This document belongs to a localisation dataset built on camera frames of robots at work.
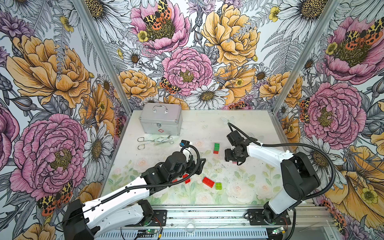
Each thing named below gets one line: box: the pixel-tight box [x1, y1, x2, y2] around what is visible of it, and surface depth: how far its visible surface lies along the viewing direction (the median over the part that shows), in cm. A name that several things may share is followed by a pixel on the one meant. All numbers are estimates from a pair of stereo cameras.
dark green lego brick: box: [213, 143, 220, 151], surface depth 96 cm
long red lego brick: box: [202, 176, 215, 188], surface depth 87 cm
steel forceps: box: [137, 136, 164, 150], surface depth 106 cm
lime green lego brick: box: [215, 182, 223, 190], surface depth 86 cm
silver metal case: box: [139, 103, 183, 136], surface depth 101 cm
